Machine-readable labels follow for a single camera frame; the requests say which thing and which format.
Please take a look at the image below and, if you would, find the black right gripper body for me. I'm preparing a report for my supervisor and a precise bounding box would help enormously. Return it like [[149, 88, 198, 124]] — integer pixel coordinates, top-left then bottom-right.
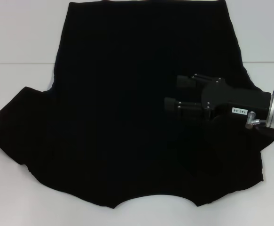
[[200, 77, 273, 121]]

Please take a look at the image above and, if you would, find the black t-shirt with white print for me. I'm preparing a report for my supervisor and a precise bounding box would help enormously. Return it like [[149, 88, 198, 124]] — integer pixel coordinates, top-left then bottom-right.
[[0, 1, 274, 209]]

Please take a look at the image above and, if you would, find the right gripper cable with connectors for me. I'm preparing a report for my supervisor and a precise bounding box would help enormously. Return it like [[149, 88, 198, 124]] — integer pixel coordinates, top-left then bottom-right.
[[245, 111, 274, 144]]

